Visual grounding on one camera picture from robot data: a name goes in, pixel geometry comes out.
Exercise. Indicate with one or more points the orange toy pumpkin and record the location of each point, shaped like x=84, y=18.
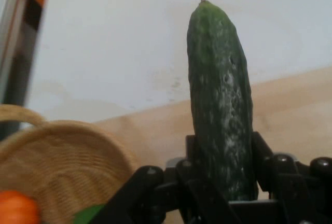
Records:
x=16, y=208

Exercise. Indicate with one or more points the woven wicker basket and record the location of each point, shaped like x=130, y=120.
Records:
x=67, y=161

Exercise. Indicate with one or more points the aluminium rail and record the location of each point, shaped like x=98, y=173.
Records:
x=10, y=40

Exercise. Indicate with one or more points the wooden cutting board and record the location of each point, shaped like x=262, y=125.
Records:
x=290, y=110

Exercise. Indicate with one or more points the dark green cucumber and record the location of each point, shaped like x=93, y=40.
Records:
x=220, y=99

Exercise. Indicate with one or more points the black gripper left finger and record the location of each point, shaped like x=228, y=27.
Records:
x=155, y=198

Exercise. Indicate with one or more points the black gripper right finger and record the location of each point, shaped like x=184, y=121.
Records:
x=298, y=187

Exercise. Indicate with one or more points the green toy bell pepper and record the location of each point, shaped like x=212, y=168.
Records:
x=88, y=213

